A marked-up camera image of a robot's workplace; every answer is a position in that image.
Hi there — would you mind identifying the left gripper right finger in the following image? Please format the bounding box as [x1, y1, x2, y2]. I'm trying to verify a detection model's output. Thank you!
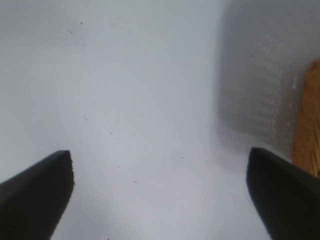
[246, 146, 320, 240]

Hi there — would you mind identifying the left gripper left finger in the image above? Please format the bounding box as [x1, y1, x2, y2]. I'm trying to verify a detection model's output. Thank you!
[0, 149, 76, 240]

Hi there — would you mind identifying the brown woven wicker basket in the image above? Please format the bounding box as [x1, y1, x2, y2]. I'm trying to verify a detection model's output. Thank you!
[291, 58, 320, 178]

